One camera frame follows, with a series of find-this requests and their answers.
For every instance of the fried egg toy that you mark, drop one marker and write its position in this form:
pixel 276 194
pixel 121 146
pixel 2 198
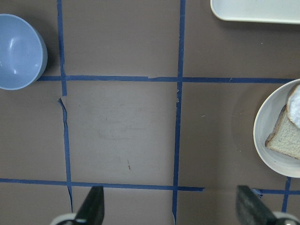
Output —
pixel 293 106

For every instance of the bread slice on plate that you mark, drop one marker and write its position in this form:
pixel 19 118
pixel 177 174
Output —
pixel 285 136

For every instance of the cream round plate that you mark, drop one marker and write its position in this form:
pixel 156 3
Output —
pixel 264 123

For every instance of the blue bowl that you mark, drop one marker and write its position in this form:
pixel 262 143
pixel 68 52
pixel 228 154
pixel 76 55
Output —
pixel 23 53

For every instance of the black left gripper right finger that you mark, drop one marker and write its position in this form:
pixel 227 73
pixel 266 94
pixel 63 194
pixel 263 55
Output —
pixel 250 210

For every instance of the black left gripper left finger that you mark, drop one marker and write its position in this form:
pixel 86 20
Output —
pixel 91 211

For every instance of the white bear tray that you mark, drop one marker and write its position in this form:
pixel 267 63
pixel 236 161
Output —
pixel 258 11

